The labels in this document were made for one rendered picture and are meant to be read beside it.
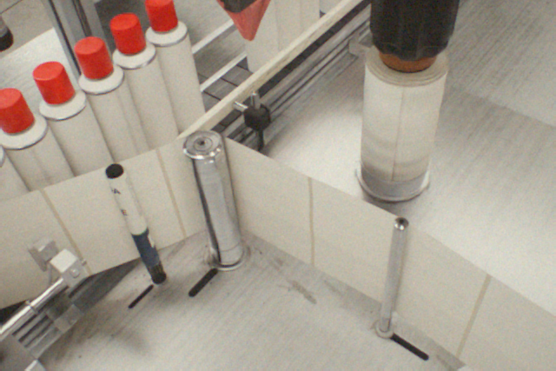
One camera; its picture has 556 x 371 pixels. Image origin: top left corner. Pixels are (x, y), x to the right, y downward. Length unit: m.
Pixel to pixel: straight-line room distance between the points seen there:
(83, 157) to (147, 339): 0.21
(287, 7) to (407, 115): 0.33
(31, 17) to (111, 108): 2.34
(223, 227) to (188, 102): 0.23
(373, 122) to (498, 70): 0.41
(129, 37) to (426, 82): 0.33
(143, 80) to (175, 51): 0.05
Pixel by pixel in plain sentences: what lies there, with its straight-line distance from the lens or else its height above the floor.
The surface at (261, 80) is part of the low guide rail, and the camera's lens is 0.84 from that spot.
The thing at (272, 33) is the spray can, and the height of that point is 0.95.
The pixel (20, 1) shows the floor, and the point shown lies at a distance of 3.16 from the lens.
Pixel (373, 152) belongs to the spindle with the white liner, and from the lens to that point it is 0.66.
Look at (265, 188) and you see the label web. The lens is 0.55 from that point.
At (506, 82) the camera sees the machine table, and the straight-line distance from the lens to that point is 0.98.
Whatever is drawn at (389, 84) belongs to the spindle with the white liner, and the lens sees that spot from 0.59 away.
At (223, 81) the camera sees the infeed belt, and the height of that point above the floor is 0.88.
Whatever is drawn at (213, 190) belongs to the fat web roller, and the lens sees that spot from 0.55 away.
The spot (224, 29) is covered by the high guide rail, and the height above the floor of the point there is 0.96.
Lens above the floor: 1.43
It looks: 47 degrees down
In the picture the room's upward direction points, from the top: 6 degrees counter-clockwise
